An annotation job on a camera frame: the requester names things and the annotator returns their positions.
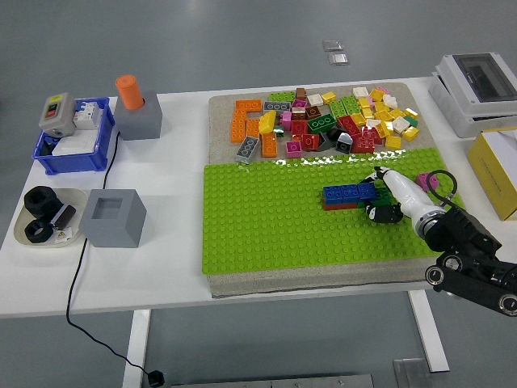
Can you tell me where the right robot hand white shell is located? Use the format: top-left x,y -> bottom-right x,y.
360,165 -> 446,226

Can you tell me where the large red toy brick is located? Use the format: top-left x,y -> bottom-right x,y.
351,134 -> 377,155

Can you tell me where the long blue toy brick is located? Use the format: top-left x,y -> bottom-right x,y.
322,183 -> 360,204

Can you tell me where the red brick under blue brick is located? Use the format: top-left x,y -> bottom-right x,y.
322,200 -> 360,212

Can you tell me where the green studded baseplate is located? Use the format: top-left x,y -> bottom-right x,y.
200,147 -> 466,276

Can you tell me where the grey toy brick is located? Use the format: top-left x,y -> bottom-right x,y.
234,136 -> 261,164
263,100 -> 292,114

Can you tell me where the yellow sloped toy brick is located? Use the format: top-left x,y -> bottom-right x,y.
258,110 -> 278,135

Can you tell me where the yellow cardboard box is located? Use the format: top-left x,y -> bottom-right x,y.
467,128 -> 517,221

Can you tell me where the white electrical distribution box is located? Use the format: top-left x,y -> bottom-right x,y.
427,53 -> 517,139

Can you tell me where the white table leg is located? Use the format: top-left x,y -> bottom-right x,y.
407,289 -> 451,373
121,308 -> 153,388

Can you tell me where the grey metal floor plate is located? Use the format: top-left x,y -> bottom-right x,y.
393,356 -> 431,388

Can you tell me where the grey metal base strip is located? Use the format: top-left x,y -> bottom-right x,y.
169,373 -> 377,388

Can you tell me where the grey block with round hole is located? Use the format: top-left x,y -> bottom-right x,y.
113,91 -> 164,141

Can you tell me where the orange cylinder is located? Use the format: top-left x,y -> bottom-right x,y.
115,74 -> 145,112

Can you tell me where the grey cube with square recess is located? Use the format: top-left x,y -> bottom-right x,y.
78,188 -> 148,249

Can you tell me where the beige tray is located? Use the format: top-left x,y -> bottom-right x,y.
13,187 -> 90,248

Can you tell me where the white circuit breaker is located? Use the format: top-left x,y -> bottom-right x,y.
73,100 -> 99,131

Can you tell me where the white flat box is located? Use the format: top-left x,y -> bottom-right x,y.
52,133 -> 99,157

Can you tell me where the blue plastic bin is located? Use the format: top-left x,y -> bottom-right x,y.
32,96 -> 116,176

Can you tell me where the dark brown roller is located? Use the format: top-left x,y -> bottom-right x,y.
48,203 -> 78,230

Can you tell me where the large black hex nut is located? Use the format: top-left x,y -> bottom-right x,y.
23,185 -> 62,213

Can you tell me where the small black hex nut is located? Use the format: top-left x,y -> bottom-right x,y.
23,219 -> 55,245

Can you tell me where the black power cable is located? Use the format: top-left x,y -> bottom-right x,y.
65,129 -> 153,375

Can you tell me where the grey push-button switch box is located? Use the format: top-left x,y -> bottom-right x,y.
38,92 -> 78,137

